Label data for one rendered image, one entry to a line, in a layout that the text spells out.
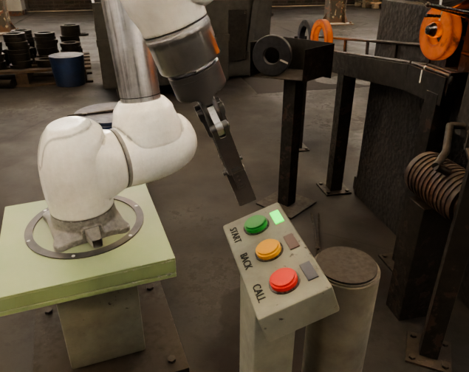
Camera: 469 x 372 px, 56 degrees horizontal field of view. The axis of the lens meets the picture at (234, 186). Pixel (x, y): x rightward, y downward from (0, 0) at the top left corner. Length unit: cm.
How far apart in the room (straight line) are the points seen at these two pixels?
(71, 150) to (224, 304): 75
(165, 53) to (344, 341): 58
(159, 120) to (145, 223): 26
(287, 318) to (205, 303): 89
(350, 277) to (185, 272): 93
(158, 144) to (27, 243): 39
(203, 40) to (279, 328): 39
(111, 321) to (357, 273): 70
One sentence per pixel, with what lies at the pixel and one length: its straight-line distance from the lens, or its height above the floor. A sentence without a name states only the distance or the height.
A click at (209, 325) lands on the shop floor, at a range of 142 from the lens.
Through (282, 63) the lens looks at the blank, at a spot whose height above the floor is 65.
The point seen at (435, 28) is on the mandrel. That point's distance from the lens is 150.
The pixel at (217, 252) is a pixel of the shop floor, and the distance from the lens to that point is 172.
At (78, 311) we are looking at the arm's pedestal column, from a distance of 121.
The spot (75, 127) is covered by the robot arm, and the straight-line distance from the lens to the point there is 103.
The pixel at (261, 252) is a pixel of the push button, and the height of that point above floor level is 61.
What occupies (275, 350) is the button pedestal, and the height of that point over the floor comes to 44.
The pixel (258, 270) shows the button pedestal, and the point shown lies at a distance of 67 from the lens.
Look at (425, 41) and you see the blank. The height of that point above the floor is 78.
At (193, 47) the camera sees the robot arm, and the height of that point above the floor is 91.
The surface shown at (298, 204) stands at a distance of 203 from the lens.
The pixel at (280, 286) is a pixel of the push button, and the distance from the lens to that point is 62.
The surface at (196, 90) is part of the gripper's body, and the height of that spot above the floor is 85.
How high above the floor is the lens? 100
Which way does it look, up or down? 27 degrees down
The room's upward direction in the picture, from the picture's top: straight up
